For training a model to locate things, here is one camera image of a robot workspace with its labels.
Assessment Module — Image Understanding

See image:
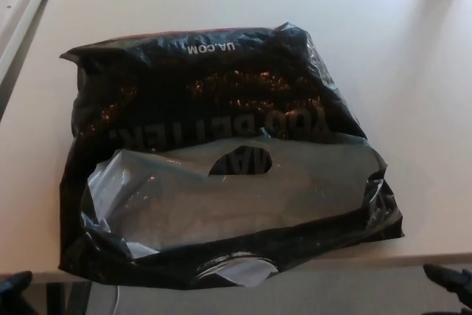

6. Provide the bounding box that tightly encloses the white cable under desk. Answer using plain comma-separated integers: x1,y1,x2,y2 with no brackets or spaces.
111,285,123,315

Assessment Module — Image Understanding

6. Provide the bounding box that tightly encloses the black desk leg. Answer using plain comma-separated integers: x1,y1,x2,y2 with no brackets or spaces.
32,281,92,315

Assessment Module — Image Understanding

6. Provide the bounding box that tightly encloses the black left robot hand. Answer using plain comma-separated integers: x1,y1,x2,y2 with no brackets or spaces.
0,270,34,315

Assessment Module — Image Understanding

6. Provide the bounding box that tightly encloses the black Under Armour plastic bag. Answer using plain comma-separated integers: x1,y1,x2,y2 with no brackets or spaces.
58,22,406,291

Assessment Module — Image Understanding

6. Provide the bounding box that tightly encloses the white neighbouring desk with rail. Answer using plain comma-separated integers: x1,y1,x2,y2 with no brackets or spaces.
0,0,64,76

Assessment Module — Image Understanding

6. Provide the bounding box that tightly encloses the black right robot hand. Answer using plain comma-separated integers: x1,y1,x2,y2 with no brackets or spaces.
423,263,472,315

